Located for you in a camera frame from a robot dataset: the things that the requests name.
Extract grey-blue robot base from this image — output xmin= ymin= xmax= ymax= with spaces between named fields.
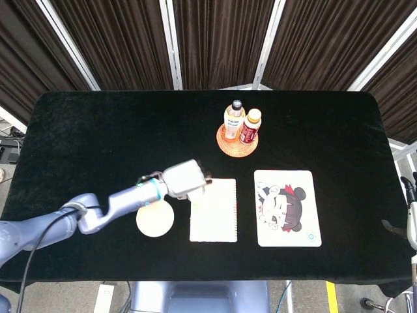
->
xmin=129 ymin=280 xmax=272 ymax=313

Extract orange woven round coaster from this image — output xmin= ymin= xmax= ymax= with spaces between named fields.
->
xmin=215 ymin=123 xmax=261 ymax=159

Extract black equipment box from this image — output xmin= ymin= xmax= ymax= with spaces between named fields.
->
xmin=0 ymin=136 xmax=23 ymax=164

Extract white metal frame post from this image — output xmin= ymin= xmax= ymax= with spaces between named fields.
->
xmin=158 ymin=0 xmax=183 ymax=91
xmin=389 ymin=138 xmax=417 ymax=173
xmin=0 ymin=106 xmax=28 ymax=134
xmin=252 ymin=0 xmax=287 ymax=91
xmin=35 ymin=0 xmax=101 ymax=91
xmin=347 ymin=18 xmax=417 ymax=92

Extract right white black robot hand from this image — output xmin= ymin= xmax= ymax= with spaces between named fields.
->
xmin=381 ymin=172 xmax=417 ymax=251

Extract cartoon girl mouse pad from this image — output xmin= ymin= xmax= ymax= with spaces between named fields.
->
xmin=253 ymin=170 xmax=323 ymax=248

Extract dark brown pleated curtain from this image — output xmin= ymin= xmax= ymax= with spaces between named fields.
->
xmin=262 ymin=0 xmax=417 ymax=91
xmin=171 ymin=0 xmax=276 ymax=91
xmin=0 ymin=0 xmax=93 ymax=127
xmin=50 ymin=0 xmax=175 ymax=91
xmin=364 ymin=38 xmax=417 ymax=145

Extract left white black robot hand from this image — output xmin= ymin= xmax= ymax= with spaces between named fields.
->
xmin=162 ymin=158 xmax=215 ymax=200

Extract beige spiral notebook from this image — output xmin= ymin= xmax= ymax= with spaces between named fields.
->
xmin=189 ymin=177 xmax=238 ymax=243

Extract clear bottle black cap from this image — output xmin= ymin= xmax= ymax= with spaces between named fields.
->
xmin=223 ymin=99 xmax=246 ymax=140

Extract red label bottle yellow cap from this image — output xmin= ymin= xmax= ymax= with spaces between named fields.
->
xmin=239 ymin=108 xmax=263 ymax=145

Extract black velvet tablecloth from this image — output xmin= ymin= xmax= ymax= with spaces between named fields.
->
xmin=0 ymin=90 xmax=413 ymax=296

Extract white power strip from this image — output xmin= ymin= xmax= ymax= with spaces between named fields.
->
xmin=95 ymin=283 xmax=115 ymax=313

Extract black caster wheel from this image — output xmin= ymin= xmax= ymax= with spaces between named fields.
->
xmin=360 ymin=297 xmax=385 ymax=310

